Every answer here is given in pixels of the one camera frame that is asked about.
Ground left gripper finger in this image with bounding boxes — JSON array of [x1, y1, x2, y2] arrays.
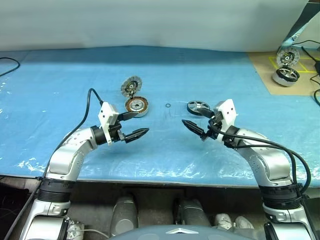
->
[[119, 111, 140, 123], [124, 127, 150, 144]]

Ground white sneaker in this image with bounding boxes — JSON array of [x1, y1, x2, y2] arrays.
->
[[234, 215, 255, 230], [214, 213, 236, 230]]

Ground grey robot chest shell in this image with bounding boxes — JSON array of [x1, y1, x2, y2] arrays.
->
[[107, 223, 214, 240]]

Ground yellow tape lines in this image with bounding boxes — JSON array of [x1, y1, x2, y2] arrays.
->
[[268, 56, 318, 75]]

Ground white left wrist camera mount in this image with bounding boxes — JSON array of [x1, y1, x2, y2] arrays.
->
[[97, 101, 120, 146]]

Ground spare silver motor housing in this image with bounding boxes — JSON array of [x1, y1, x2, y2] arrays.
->
[[272, 66, 301, 88]]

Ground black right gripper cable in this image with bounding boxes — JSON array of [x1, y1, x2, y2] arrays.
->
[[212, 124, 312, 201]]

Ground blue table mat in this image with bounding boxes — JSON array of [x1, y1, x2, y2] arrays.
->
[[0, 44, 320, 188]]

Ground brown cardboard sheet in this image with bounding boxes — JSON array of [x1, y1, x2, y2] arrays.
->
[[247, 48, 320, 97]]

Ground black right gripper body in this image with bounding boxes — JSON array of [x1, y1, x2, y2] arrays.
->
[[201, 110, 225, 142]]

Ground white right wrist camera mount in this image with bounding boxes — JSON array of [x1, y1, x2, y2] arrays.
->
[[213, 98, 240, 145]]

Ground dark grey rounded cover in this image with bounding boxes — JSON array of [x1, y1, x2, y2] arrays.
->
[[111, 196, 139, 237], [174, 198, 213, 229]]

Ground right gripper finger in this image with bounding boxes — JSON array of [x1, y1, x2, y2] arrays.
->
[[197, 107, 216, 120], [181, 119, 206, 138]]

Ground white crumpled bundle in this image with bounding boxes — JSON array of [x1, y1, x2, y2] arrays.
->
[[65, 217, 85, 239]]

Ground black motor rotor disc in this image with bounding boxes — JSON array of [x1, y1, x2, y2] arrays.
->
[[186, 99, 211, 117]]

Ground thin black cable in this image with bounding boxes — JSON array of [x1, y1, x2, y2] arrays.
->
[[0, 57, 21, 77], [291, 39, 320, 48], [309, 61, 320, 106], [300, 45, 320, 63]]

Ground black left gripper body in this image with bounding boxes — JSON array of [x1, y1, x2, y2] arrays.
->
[[108, 113, 128, 144]]

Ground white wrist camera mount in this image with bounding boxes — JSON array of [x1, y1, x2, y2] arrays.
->
[[97, 101, 120, 146], [213, 98, 240, 145]]

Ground spare motor cover circuit board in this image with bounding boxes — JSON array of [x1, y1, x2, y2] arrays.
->
[[276, 47, 301, 67]]

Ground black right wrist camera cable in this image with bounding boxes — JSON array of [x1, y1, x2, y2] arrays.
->
[[207, 119, 301, 198]]

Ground silver motor housing copper coils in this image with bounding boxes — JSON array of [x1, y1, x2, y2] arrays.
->
[[124, 96, 152, 119]]

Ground thin white cord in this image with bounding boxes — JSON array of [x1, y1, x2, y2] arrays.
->
[[81, 227, 111, 238]]

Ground round silver rotor disc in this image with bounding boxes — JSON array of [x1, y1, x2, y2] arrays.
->
[[120, 76, 143, 98]]

